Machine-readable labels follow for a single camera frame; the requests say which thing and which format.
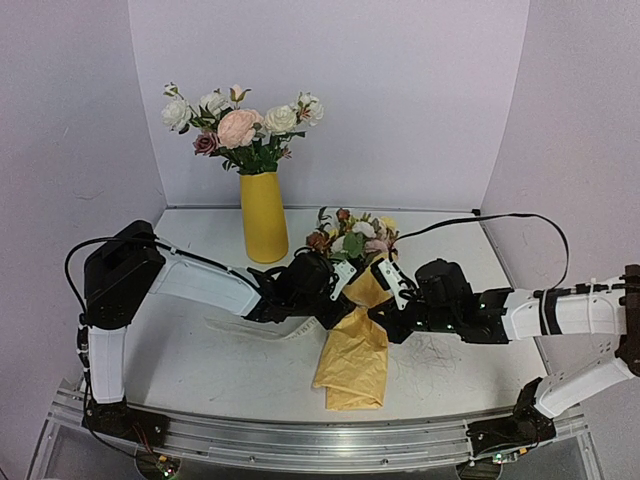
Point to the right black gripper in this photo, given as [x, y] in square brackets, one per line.
[395, 316]

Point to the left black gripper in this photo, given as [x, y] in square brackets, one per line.
[343, 311]

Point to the cream printed ribbon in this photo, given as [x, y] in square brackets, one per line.
[289, 330]

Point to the yellow paper bouquet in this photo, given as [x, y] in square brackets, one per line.
[353, 367]

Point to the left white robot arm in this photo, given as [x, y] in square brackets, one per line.
[132, 264]

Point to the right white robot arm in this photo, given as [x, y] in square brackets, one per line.
[509, 315]

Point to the yellow ceramic vase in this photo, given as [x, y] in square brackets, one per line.
[264, 222]

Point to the white and pink flowers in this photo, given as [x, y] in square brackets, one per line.
[247, 141]

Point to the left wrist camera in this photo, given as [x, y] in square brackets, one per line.
[342, 275]

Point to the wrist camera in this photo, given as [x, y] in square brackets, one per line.
[391, 279]
[342, 275]

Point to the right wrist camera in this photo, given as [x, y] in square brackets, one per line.
[391, 279]

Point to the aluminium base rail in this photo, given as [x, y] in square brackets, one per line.
[170, 444]

